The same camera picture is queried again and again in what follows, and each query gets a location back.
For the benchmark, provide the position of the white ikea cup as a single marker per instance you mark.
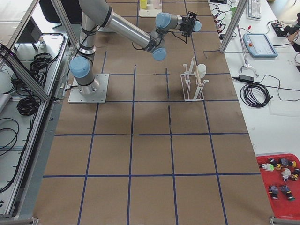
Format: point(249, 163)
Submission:
point(201, 70)

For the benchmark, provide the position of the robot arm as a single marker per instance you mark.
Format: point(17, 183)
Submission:
point(101, 25)

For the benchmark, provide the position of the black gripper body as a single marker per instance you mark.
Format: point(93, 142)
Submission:
point(187, 26)

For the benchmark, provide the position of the aluminium frame post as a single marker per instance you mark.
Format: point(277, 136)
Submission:
point(236, 15)

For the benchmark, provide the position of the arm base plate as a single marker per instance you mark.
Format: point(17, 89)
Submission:
point(94, 93)

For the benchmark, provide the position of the black power adapter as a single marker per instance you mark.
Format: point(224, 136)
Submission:
point(246, 79)

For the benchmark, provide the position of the yellow cup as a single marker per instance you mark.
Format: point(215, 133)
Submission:
point(143, 4)

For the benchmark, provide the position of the pink cup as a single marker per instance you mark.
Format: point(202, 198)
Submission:
point(156, 4)

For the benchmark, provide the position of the white keyboard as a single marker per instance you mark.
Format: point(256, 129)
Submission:
point(254, 10)

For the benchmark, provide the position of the white wire cup rack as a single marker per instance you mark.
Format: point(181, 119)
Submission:
point(192, 85)

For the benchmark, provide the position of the blue teach pendant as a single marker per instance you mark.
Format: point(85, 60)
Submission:
point(259, 46)

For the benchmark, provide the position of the red parts tray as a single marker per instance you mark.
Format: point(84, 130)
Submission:
point(281, 177)

